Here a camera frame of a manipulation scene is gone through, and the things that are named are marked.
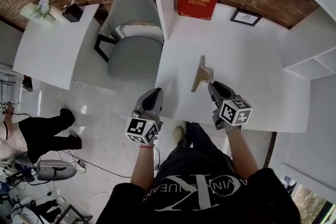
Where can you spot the white desk with drawers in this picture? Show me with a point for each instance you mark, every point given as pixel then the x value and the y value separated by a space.
pixel 249 60

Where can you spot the white round object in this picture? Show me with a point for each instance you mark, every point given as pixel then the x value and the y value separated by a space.
pixel 288 185

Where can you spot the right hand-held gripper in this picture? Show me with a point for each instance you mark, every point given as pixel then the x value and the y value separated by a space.
pixel 235 112

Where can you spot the small black box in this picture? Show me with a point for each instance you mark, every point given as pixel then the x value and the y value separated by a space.
pixel 73 14

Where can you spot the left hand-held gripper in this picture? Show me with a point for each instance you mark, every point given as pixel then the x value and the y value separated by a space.
pixel 137 127

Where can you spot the white power strip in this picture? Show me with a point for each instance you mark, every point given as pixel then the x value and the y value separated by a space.
pixel 81 166

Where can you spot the person's right forearm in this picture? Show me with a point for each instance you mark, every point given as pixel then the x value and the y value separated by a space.
pixel 242 154

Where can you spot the person's beige shoe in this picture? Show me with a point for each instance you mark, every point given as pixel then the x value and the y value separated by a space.
pixel 179 133

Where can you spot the plain white desk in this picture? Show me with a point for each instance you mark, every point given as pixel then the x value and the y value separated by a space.
pixel 52 52

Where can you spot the person's right hand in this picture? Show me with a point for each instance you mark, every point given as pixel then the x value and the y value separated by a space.
pixel 232 129

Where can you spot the black framed glass door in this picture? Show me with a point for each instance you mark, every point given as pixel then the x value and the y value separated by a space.
pixel 312 204

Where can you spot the black printed t-shirt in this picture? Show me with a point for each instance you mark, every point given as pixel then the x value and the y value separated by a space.
pixel 204 204

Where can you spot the person's black trousers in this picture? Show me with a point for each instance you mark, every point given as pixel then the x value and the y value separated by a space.
pixel 202 144

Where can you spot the person's left forearm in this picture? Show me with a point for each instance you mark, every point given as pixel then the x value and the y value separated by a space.
pixel 141 165

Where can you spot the black picture frame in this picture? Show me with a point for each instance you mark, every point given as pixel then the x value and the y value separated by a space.
pixel 246 17

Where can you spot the black metal frame table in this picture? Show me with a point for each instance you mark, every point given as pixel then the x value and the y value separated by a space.
pixel 78 215

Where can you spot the person's left hand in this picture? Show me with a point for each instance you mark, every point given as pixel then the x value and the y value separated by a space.
pixel 155 143

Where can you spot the grey upholstered chair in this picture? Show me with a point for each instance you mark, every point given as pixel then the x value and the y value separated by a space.
pixel 136 60

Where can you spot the orange lined drawer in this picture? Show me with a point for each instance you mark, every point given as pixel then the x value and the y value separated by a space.
pixel 27 84

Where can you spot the grey padded stool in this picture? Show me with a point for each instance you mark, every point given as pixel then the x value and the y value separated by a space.
pixel 56 171

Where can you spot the pale purple flowers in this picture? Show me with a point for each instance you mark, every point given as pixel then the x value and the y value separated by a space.
pixel 43 5

